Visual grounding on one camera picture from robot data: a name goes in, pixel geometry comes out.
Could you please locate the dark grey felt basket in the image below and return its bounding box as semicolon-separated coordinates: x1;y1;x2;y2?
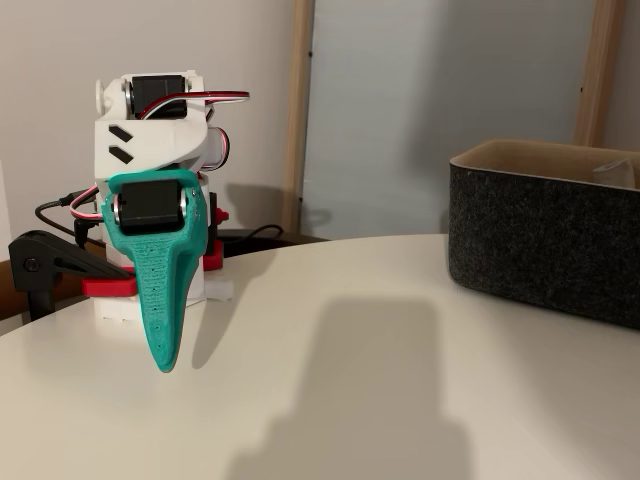
448;138;640;331

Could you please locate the black clamp with red pad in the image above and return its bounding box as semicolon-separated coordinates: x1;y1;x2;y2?
202;192;230;271
5;228;137;322

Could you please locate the pale grey panel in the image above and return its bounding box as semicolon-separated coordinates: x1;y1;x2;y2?
301;0;596;241

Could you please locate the pale beige block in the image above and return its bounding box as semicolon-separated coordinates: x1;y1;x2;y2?
592;159;639;190

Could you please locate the black power plug cable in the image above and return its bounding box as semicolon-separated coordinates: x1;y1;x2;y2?
73;214;104;249

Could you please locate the red white black servo cable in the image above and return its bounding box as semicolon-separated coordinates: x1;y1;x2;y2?
133;88;251;120
205;124;233;171
68;183;109;220

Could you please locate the thin black cable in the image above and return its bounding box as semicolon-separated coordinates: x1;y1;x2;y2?
219;223;286;242

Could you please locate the grey braided USB cable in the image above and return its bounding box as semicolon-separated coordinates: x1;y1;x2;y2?
33;192;76;240

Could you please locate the light wooden post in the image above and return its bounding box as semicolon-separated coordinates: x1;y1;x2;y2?
281;0;317;236
572;0;631;149

